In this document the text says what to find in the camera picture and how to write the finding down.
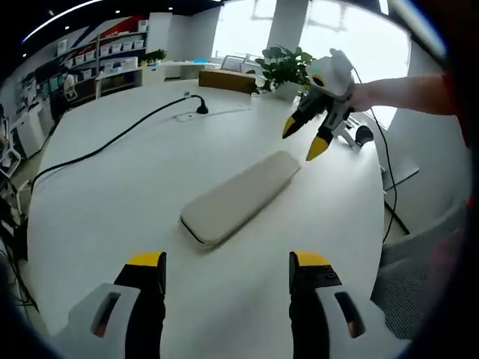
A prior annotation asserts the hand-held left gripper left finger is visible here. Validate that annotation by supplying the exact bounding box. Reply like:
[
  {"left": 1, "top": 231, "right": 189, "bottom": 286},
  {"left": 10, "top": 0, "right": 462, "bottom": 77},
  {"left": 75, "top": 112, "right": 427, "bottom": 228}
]
[{"left": 48, "top": 251, "right": 168, "bottom": 359}]

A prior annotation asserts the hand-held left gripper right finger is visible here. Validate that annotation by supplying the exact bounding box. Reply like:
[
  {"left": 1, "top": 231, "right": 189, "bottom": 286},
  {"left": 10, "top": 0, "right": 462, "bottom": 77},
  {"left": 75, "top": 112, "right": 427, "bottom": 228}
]
[{"left": 288, "top": 250, "right": 409, "bottom": 359}]

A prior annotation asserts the beige cutlery case lid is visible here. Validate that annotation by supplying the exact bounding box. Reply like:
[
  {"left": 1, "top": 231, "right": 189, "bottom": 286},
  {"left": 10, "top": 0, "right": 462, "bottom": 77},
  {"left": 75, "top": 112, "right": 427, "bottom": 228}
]
[{"left": 180, "top": 150, "right": 302, "bottom": 244}]

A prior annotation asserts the white handheld controller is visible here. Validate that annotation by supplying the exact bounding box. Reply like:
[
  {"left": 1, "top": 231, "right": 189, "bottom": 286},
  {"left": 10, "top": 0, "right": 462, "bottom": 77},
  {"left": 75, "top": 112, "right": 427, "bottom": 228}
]
[{"left": 331, "top": 119, "right": 356, "bottom": 147}]

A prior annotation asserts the large green potted plant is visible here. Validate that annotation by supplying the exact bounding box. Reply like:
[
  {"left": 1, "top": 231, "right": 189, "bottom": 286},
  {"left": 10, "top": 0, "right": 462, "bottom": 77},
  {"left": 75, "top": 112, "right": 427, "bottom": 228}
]
[{"left": 246, "top": 45, "right": 315, "bottom": 102}]

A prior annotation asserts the brown cardboard box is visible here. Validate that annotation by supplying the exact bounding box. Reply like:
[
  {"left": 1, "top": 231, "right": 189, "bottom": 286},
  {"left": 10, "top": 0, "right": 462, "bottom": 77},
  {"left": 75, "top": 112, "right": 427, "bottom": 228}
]
[{"left": 198, "top": 68, "right": 257, "bottom": 94}]

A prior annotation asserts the grey framed office chair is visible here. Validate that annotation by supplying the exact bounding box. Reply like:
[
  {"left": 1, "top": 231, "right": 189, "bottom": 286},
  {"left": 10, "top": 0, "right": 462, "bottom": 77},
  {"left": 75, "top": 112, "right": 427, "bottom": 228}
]
[{"left": 220, "top": 55, "right": 251, "bottom": 74}]

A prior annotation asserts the grey mesh office chair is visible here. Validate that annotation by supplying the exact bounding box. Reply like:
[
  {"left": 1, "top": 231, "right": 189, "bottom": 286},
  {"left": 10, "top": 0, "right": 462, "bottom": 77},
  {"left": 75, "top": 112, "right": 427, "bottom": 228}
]
[{"left": 370, "top": 194, "right": 472, "bottom": 330}]

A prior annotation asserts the long white desk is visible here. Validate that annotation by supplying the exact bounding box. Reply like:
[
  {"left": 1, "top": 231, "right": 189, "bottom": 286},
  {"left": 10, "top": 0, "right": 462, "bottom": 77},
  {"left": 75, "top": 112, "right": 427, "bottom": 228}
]
[{"left": 97, "top": 59, "right": 222, "bottom": 98}]

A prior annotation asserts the small green potted plant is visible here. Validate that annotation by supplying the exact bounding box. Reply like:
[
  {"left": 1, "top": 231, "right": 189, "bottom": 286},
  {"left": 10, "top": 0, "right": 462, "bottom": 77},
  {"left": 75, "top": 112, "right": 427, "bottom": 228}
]
[{"left": 140, "top": 49, "right": 168, "bottom": 67}]

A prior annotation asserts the white cabinet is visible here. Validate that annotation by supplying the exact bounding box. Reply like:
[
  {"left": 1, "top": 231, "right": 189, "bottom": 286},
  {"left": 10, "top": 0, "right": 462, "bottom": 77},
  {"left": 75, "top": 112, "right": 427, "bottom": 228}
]
[{"left": 10, "top": 108, "right": 52, "bottom": 158}]

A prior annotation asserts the metal shelf rack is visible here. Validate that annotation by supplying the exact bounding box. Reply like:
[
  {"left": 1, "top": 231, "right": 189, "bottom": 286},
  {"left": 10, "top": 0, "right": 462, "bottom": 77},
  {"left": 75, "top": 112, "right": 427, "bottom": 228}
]
[{"left": 55, "top": 29, "right": 149, "bottom": 76}]

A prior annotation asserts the row of white storage bins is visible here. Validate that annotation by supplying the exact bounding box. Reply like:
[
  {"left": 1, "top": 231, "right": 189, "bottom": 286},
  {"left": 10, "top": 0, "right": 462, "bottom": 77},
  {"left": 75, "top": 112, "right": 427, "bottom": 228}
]
[{"left": 58, "top": 39, "right": 147, "bottom": 67}]

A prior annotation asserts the ceiling light strip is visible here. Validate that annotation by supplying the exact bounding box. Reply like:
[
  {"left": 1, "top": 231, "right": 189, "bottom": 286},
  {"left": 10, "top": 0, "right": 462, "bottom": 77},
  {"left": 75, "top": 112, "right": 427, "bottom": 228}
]
[{"left": 22, "top": 0, "right": 98, "bottom": 42}]

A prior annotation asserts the black cable with plug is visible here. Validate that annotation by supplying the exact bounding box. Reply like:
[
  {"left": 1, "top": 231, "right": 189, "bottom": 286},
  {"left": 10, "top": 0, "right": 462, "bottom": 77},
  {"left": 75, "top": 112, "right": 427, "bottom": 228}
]
[{"left": 28, "top": 93, "right": 210, "bottom": 195}]

